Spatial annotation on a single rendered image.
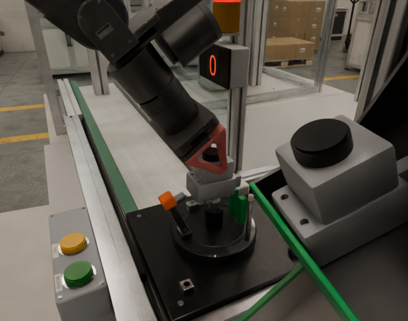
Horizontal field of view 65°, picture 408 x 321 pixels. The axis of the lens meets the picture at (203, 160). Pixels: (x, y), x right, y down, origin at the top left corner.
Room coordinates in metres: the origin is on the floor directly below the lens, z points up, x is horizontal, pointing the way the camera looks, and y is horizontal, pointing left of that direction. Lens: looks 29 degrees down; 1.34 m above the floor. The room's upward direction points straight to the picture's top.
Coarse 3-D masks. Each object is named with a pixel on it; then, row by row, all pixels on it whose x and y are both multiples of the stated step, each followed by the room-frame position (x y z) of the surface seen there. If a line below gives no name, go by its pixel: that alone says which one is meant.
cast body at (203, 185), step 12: (204, 156) 0.40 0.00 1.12; (216, 156) 0.40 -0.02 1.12; (228, 156) 0.42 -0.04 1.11; (228, 168) 0.40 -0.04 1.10; (192, 180) 0.40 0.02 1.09; (204, 180) 0.39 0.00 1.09; (216, 180) 0.39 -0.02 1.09; (228, 180) 0.40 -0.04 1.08; (240, 180) 0.43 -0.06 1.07; (192, 192) 0.39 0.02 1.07; (204, 192) 0.38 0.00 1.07; (216, 192) 0.39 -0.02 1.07; (228, 192) 0.40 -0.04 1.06
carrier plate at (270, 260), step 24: (144, 216) 0.46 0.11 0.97; (168, 216) 0.46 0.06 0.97; (264, 216) 0.46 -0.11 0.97; (144, 240) 0.40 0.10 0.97; (168, 240) 0.40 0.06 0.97; (264, 240) 0.40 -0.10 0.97; (144, 264) 0.36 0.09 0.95; (168, 264) 0.35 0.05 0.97; (192, 264) 0.35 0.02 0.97; (240, 264) 0.35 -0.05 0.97; (264, 264) 0.35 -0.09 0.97; (288, 264) 0.35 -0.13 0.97; (168, 288) 0.30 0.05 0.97; (216, 288) 0.30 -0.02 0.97; (240, 288) 0.30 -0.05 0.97; (264, 288) 0.31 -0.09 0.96; (168, 312) 0.27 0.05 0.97; (192, 312) 0.27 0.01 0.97
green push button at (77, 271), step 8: (72, 264) 0.34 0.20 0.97; (80, 264) 0.34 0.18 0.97; (88, 264) 0.34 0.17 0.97; (64, 272) 0.33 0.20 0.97; (72, 272) 0.33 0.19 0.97; (80, 272) 0.33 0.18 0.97; (88, 272) 0.33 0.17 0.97; (64, 280) 0.32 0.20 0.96; (72, 280) 0.31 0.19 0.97; (80, 280) 0.32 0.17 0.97
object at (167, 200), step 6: (168, 192) 0.38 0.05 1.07; (180, 192) 0.39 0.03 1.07; (162, 198) 0.38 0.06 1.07; (168, 198) 0.37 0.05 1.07; (174, 198) 0.39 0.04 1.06; (180, 198) 0.38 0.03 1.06; (186, 198) 0.39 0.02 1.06; (162, 204) 0.37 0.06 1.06; (168, 204) 0.37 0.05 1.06; (174, 204) 0.37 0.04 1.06; (174, 210) 0.38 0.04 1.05; (174, 216) 0.38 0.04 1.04; (180, 216) 0.38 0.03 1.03; (180, 222) 0.38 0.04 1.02; (180, 228) 0.38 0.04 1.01; (186, 228) 0.38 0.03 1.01
